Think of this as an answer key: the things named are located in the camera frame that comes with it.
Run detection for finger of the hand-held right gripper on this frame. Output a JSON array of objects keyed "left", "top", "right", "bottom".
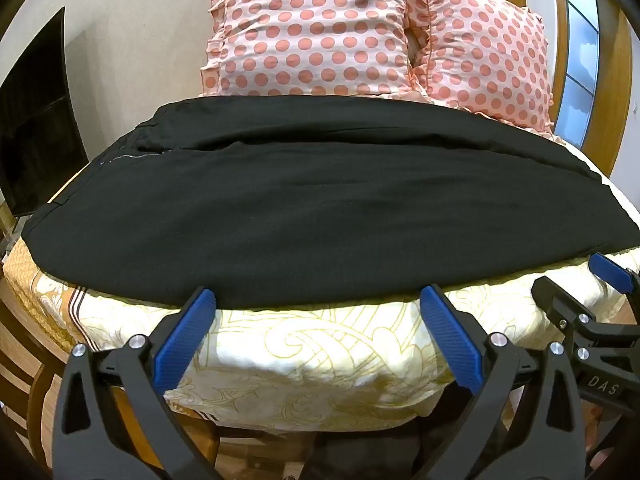
[
  {"left": 590, "top": 254, "right": 640, "bottom": 306},
  {"left": 531, "top": 276, "right": 598, "bottom": 333}
]

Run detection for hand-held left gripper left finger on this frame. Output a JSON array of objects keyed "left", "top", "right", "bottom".
[{"left": 52, "top": 286, "right": 226, "bottom": 480}]

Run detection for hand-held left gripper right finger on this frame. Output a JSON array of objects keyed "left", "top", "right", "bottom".
[{"left": 415, "top": 284, "right": 586, "bottom": 480}]

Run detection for black pants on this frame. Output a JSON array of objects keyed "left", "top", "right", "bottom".
[{"left": 22, "top": 95, "right": 640, "bottom": 311}]

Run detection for yellow patterned blanket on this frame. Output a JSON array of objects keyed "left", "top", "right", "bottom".
[{"left": 2, "top": 125, "right": 640, "bottom": 423}]

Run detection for wooden framed window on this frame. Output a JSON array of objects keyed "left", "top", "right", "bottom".
[{"left": 487, "top": 0, "right": 637, "bottom": 181}]

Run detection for black television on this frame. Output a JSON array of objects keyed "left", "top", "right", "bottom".
[{"left": 0, "top": 7, "right": 90, "bottom": 218}]

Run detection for pink polka dot pillow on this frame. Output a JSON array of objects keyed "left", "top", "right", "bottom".
[
  {"left": 405, "top": 0, "right": 557, "bottom": 133},
  {"left": 200, "top": 0, "right": 431, "bottom": 100}
]

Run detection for wooden bed frame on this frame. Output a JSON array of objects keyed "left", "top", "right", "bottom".
[{"left": 0, "top": 275, "right": 221, "bottom": 468}]

